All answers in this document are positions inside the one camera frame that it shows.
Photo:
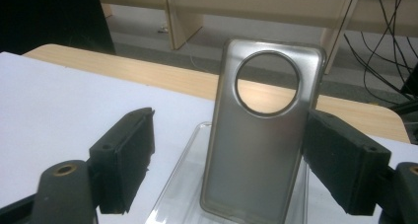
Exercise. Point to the black curtain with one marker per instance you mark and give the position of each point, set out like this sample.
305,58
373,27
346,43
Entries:
49,16

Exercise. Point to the beige wooden shelf unit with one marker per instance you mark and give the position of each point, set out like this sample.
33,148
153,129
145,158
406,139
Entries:
263,2

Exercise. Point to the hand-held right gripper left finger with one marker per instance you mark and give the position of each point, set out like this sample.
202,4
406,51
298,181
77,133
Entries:
125,155

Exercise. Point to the grey phone case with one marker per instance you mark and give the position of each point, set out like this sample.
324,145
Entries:
253,158

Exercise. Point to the crumpled white paper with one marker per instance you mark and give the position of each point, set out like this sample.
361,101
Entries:
162,29

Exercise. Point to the clear plastic box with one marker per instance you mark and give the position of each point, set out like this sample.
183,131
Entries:
184,191

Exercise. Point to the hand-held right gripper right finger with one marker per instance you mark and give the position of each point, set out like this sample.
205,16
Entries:
345,161

